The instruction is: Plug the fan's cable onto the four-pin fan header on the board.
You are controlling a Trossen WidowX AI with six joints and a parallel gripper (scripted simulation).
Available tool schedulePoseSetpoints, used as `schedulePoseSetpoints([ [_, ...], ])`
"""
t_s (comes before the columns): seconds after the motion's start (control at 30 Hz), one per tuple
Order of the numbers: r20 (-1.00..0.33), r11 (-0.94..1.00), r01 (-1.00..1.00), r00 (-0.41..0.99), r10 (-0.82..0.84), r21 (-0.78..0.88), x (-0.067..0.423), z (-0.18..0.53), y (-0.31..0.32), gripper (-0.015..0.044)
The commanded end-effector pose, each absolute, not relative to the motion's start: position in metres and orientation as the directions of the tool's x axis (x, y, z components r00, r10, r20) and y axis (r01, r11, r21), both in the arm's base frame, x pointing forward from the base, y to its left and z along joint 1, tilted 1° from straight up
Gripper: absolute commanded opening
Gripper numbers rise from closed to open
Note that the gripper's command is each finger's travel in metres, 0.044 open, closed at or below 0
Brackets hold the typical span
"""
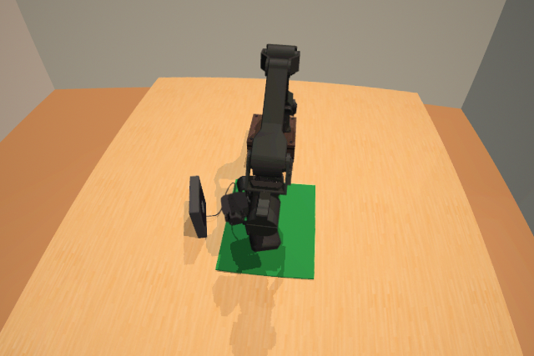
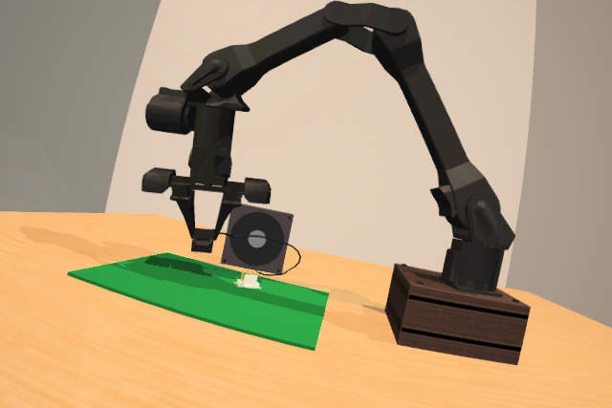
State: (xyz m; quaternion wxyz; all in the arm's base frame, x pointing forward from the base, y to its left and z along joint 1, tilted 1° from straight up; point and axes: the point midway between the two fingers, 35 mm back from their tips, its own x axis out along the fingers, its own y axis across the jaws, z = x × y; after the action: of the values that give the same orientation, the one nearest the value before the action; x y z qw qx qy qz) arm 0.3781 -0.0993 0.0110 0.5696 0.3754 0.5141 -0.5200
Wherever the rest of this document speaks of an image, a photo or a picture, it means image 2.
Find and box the dark grey square cooling fan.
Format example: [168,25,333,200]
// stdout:
[220,204,294,274]

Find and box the black cable with black plug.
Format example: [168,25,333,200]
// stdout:
[191,228,301,276]

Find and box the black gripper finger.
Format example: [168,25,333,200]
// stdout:
[213,196,242,242]
[170,190,195,239]

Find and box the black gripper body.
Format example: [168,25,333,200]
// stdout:
[142,137,271,204]

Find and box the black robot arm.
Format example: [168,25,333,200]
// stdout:
[145,1,515,297]

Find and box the green circuit board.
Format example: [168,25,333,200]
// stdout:
[67,252,329,351]

